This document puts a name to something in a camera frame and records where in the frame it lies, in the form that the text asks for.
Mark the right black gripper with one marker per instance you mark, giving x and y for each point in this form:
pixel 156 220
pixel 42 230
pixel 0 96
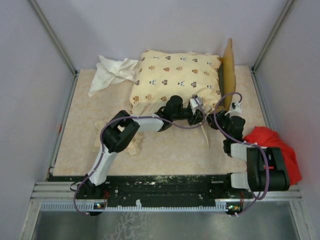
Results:
pixel 219 115

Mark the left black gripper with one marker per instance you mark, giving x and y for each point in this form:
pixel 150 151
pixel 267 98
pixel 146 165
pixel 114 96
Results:
pixel 196 118

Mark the wooden pet bed frame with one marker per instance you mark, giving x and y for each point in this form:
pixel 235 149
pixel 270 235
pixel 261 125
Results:
pixel 228 76

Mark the cream animal print cushion cover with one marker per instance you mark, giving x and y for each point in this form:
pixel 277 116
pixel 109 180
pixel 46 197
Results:
pixel 162 75

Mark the small cream print pillow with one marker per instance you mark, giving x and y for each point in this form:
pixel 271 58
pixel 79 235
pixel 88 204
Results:
pixel 132 149

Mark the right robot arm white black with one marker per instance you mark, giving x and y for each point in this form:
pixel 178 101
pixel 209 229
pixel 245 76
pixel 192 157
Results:
pixel 265 166

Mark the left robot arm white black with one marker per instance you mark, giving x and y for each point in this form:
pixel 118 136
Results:
pixel 117 134

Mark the red cloth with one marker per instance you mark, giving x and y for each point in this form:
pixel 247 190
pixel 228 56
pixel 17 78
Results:
pixel 266 137

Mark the white cloth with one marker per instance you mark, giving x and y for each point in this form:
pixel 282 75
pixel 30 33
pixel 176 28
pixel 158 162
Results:
pixel 109 72

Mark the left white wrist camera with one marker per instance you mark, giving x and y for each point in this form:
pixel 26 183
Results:
pixel 195 104

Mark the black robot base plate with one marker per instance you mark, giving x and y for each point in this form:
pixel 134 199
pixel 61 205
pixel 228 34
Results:
pixel 163 191

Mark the right aluminium frame post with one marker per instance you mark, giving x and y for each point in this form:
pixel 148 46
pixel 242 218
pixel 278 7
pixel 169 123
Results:
pixel 273 33

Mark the aluminium frame post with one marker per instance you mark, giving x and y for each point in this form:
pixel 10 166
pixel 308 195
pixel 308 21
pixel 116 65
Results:
pixel 273 33
pixel 35 7

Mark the left aluminium frame post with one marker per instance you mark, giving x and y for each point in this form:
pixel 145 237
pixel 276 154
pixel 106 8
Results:
pixel 35 7

